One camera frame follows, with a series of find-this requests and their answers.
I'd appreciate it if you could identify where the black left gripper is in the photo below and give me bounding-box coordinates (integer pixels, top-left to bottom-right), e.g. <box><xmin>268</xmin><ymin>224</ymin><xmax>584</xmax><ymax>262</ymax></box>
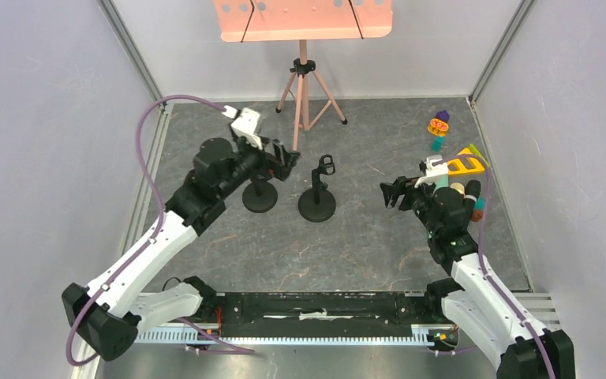
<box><xmin>217</xmin><ymin>134</ymin><xmax>298</xmax><ymax>198</ymax></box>

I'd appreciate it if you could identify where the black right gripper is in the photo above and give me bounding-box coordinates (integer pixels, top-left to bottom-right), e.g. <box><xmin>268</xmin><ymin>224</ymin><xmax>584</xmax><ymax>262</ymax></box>
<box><xmin>380</xmin><ymin>174</ymin><xmax>439</xmax><ymax>236</ymax></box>

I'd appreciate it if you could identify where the black microphone stand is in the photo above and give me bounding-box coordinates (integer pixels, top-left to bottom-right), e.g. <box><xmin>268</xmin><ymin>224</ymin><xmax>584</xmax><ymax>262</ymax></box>
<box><xmin>241</xmin><ymin>177</ymin><xmax>278</xmax><ymax>213</ymax></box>
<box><xmin>297</xmin><ymin>154</ymin><xmax>337</xmax><ymax>223</ymax></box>

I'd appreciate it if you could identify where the yellow microphone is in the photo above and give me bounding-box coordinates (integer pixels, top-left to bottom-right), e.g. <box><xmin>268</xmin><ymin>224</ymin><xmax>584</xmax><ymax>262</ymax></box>
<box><xmin>449</xmin><ymin>182</ymin><xmax>466</xmax><ymax>197</ymax></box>

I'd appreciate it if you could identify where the black microphone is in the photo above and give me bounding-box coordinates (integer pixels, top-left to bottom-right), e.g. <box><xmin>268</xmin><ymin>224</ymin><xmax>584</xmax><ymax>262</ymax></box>
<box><xmin>462</xmin><ymin>179</ymin><xmax>481</xmax><ymax>223</ymax></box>

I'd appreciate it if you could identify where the green microphone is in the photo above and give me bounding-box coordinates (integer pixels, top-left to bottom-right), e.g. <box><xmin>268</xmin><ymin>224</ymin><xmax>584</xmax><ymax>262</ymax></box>
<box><xmin>435</xmin><ymin>175</ymin><xmax>449</xmax><ymax>191</ymax></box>

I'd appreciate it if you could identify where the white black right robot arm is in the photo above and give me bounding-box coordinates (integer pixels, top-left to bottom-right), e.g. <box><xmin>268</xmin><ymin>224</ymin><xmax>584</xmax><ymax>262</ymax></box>
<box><xmin>380</xmin><ymin>177</ymin><xmax>577</xmax><ymax>378</ymax></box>

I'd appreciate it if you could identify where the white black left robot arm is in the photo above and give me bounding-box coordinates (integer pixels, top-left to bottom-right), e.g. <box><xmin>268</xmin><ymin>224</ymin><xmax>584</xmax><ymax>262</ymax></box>
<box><xmin>62</xmin><ymin>137</ymin><xmax>301</xmax><ymax>366</ymax></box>

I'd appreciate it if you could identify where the pink tripod music stand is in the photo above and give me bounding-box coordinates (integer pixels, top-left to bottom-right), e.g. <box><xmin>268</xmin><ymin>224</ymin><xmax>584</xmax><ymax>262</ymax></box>
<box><xmin>213</xmin><ymin>0</ymin><xmax>393</xmax><ymax>149</ymax></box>

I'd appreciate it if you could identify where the teal toy block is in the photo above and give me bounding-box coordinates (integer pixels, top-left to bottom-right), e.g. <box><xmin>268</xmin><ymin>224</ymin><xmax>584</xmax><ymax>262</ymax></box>
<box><xmin>431</xmin><ymin>136</ymin><xmax>445</xmax><ymax>152</ymax></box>

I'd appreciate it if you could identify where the yellow triangular toy block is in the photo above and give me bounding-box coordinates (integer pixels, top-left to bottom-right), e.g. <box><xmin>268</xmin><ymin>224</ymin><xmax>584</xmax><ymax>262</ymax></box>
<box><xmin>447</xmin><ymin>144</ymin><xmax>487</xmax><ymax>176</ymax></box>

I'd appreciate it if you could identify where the small teal cube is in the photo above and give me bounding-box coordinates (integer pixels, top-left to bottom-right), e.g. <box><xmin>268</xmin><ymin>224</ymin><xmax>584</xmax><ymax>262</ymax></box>
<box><xmin>473</xmin><ymin>197</ymin><xmax>486</xmax><ymax>211</ymax></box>

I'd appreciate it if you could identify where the purple toy block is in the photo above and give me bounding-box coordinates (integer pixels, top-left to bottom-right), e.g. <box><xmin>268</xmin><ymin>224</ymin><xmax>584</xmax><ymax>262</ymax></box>
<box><xmin>436</xmin><ymin>110</ymin><xmax>451</xmax><ymax>123</ymax></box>

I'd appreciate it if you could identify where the brown round toy piece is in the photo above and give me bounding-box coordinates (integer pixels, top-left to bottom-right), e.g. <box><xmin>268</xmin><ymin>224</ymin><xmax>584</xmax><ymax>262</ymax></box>
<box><xmin>470</xmin><ymin>209</ymin><xmax>484</xmax><ymax>223</ymax></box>

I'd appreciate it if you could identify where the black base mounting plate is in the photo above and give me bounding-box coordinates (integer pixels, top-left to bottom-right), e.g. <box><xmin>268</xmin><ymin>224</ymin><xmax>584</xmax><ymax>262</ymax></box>
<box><xmin>166</xmin><ymin>291</ymin><xmax>477</xmax><ymax>339</ymax></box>

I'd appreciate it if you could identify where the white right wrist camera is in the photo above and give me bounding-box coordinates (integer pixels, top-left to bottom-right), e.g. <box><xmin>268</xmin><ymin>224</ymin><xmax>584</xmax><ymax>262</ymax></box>
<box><xmin>413</xmin><ymin>155</ymin><xmax>449</xmax><ymax>188</ymax></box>

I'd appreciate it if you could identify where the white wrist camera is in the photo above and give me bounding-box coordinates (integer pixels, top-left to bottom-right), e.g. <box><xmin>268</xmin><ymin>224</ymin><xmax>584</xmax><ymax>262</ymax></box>
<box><xmin>222</xmin><ymin>105</ymin><xmax>264</xmax><ymax>150</ymax></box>
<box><xmin>413</xmin><ymin>155</ymin><xmax>449</xmax><ymax>188</ymax></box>

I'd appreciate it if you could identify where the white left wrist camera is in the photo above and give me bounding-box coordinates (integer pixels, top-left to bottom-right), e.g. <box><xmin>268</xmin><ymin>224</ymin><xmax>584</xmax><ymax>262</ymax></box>
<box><xmin>222</xmin><ymin>105</ymin><xmax>264</xmax><ymax>150</ymax></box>

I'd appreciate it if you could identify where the white slotted cable duct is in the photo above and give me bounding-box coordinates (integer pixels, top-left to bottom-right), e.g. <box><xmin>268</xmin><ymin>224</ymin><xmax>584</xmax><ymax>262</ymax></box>
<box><xmin>135</xmin><ymin>323</ymin><xmax>434</xmax><ymax>347</ymax></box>

